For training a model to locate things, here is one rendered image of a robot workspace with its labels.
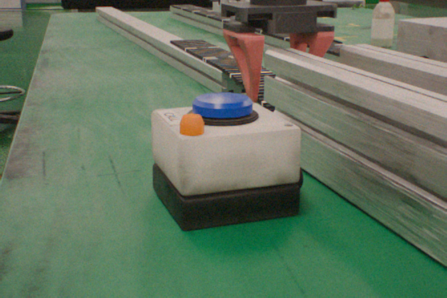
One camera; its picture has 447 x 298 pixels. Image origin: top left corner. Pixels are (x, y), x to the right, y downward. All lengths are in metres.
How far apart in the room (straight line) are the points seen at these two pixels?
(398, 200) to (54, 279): 0.20
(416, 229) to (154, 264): 0.15
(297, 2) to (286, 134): 0.26
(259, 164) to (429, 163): 0.10
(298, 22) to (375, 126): 0.25
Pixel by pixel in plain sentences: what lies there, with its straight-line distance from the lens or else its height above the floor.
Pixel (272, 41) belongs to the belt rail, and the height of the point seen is 0.80.
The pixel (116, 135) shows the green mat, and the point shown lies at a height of 0.78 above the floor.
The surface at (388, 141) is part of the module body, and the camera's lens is 0.41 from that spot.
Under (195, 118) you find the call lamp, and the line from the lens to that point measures 0.39.
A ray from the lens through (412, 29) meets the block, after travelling 0.72.
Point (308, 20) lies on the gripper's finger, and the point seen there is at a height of 0.88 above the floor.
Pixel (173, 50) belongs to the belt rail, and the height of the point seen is 0.81.
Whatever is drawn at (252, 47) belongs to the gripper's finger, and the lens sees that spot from 0.63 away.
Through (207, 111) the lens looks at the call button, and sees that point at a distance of 0.42.
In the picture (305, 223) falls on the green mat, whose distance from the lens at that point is 0.42.
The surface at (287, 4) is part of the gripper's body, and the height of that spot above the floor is 0.90.
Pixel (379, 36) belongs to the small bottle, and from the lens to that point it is 1.20.
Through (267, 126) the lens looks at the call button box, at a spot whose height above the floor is 0.84.
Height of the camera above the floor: 0.95
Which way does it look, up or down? 15 degrees down
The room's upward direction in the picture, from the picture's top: straight up
